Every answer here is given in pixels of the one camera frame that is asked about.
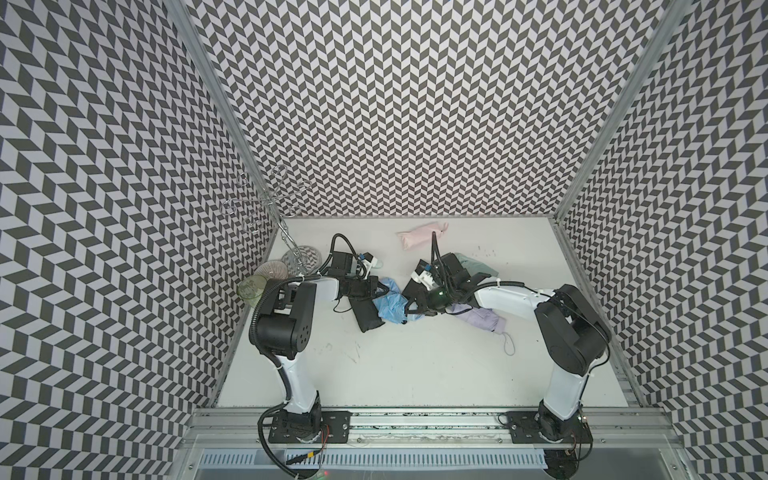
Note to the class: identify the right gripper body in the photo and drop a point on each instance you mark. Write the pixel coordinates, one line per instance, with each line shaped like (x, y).
(438, 298)

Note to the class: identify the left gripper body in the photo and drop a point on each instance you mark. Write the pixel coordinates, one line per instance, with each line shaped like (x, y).
(360, 288)

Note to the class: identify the blue sleeved umbrella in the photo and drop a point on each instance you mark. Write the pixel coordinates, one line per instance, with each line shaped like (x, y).
(391, 306)

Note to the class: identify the mint green sleeved umbrella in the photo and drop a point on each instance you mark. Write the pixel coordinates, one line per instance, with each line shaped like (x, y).
(474, 266)

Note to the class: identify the lavender sleeved umbrella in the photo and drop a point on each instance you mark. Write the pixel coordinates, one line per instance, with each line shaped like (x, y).
(486, 320)

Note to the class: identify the black sleeved umbrella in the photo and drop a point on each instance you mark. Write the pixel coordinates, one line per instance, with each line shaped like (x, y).
(366, 314)
(414, 290)

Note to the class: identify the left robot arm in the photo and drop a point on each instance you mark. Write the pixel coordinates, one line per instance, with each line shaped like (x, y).
(281, 328)

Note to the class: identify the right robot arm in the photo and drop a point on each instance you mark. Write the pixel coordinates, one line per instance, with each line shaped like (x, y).
(576, 338)

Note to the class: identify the pink sleeved umbrella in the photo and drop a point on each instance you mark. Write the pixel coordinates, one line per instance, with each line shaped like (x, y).
(421, 235)

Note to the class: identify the ribbed glass bowl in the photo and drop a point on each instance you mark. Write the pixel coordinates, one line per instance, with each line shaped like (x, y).
(273, 270)

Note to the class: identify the green drinking glass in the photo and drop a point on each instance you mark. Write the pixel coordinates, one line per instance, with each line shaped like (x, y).
(251, 288)

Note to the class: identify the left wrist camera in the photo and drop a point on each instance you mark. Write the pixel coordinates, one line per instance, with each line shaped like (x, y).
(369, 262)

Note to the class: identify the wire glass rack stand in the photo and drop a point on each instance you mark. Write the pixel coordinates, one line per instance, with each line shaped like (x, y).
(301, 259)

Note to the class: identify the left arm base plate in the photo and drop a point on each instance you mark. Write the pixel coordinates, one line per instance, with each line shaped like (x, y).
(292, 428)

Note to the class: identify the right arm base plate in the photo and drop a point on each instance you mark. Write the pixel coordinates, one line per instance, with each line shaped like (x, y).
(528, 427)

